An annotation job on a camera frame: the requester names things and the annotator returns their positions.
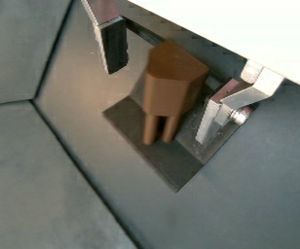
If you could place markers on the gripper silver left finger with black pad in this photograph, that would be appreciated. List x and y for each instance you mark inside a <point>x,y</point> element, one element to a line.
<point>110,32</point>

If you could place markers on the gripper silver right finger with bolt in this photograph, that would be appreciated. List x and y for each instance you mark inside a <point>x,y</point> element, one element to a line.
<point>229,103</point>

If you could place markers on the brown three prong peg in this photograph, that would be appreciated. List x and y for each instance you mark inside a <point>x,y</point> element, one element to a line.
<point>174,79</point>

